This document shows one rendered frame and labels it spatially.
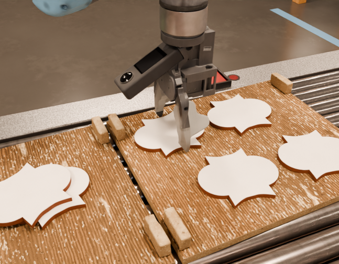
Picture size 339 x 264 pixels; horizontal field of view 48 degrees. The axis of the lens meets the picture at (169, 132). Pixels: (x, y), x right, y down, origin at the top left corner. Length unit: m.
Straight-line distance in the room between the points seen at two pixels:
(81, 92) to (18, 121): 1.86
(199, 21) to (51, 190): 0.35
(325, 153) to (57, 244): 0.47
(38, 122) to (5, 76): 2.24
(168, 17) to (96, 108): 0.34
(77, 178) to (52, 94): 2.11
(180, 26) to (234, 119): 0.26
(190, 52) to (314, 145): 0.28
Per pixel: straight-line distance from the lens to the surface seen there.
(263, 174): 0.66
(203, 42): 0.64
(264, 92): 0.89
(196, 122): 0.67
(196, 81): 0.67
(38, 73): 3.04
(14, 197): 0.64
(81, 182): 0.64
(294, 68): 1.06
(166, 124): 0.75
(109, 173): 0.66
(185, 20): 0.59
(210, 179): 0.64
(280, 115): 0.82
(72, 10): 0.53
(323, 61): 1.12
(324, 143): 0.76
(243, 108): 0.81
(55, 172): 0.66
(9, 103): 2.73
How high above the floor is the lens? 1.39
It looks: 38 degrees down
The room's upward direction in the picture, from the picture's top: straight up
